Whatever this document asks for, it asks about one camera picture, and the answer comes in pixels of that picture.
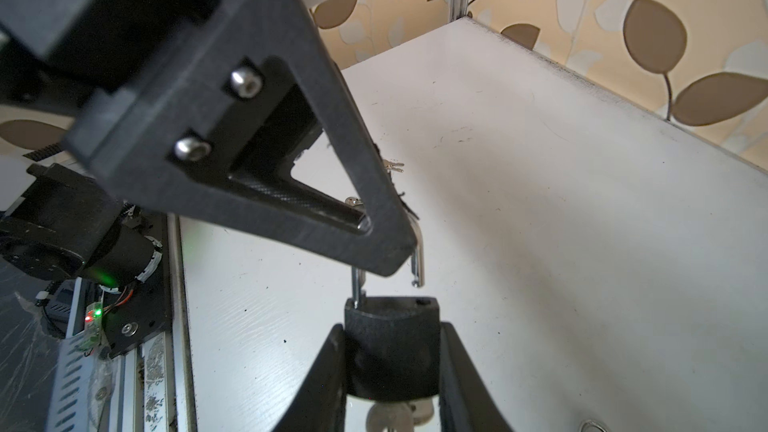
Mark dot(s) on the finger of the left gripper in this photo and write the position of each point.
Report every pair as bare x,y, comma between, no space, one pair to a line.
245,121

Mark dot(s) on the key bunch silver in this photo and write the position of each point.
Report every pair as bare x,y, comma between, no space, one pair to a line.
393,166

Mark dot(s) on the small blue padlock key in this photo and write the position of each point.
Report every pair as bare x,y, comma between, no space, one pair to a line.
592,425

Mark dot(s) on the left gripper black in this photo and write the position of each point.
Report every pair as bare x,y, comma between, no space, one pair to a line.
101,43

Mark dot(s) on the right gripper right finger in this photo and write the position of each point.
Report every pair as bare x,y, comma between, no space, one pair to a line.
464,402

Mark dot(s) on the black padlock with keys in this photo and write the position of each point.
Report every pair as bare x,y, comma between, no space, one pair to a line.
392,356

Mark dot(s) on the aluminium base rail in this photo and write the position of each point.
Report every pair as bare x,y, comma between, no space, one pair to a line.
150,386

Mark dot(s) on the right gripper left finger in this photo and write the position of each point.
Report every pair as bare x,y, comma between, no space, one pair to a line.
320,403

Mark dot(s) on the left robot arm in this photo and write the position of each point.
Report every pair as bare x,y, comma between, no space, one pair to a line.
66,224

